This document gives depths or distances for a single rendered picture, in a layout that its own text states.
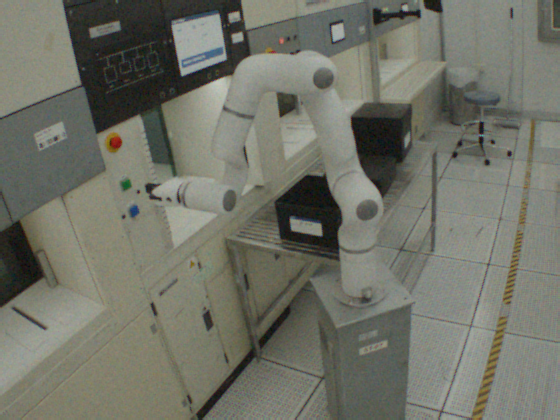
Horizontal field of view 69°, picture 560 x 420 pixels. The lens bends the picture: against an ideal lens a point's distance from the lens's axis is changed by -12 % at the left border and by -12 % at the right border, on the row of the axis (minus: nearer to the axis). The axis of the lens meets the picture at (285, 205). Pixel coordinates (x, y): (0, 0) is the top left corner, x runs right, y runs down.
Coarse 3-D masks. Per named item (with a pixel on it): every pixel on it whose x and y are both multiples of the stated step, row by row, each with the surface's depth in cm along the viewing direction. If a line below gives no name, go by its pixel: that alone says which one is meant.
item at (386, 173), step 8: (360, 160) 219; (368, 160) 225; (376, 160) 224; (384, 160) 223; (392, 160) 222; (368, 168) 217; (376, 168) 216; (384, 168) 215; (392, 168) 221; (368, 176) 209; (376, 176) 208; (384, 176) 209; (392, 176) 222; (376, 184) 205; (384, 184) 211; (384, 192) 212
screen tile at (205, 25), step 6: (216, 18) 174; (204, 24) 169; (210, 24) 172; (216, 24) 175; (204, 30) 170; (216, 30) 176; (210, 36) 173; (216, 36) 176; (204, 42) 171; (210, 42) 174; (216, 42) 177; (204, 48) 171
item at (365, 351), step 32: (320, 288) 157; (320, 320) 165; (352, 320) 140; (384, 320) 145; (352, 352) 147; (384, 352) 152; (352, 384) 154; (384, 384) 159; (352, 416) 163; (384, 416) 169
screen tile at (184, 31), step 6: (192, 24) 163; (180, 30) 159; (186, 30) 161; (192, 30) 164; (180, 36) 159; (186, 36) 162; (192, 36) 165; (198, 36) 167; (192, 42) 165; (198, 42) 168; (180, 48) 160; (186, 48) 163; (192, 48) 166; (198, 48) 168; (180, 54) 161; (186, 54) 164
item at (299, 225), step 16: (304, 176) 201; (320, 176) 199; (288, 192) 191; (304, 192) 203; (320, 192) 202; (288, 208) 179; (304, 208) 175; (320, 208) 203; (336, 208) 202; (288, 224) 183; (304, 224) 179; (320, 224) 175; (336, 224) 171; (288, 240) 188; (304, 240) 183; (320, 240) 179; (336, 240) 175
